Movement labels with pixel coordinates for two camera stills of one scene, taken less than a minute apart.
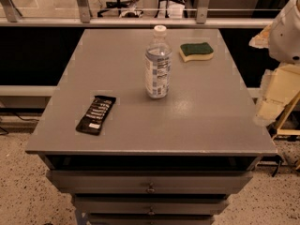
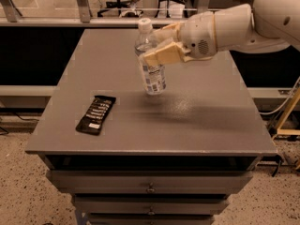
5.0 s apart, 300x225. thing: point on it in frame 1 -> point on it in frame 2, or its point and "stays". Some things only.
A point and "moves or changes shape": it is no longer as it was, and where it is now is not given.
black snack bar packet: x=91 y=121 stays
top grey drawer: x=149 y=182 stays
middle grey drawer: x=151 y=204 stays
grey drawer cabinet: x=172 y=160 stays
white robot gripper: x=286 y=35 -> x=198 y=35
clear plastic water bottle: x=157 y=64 moves or changes shape
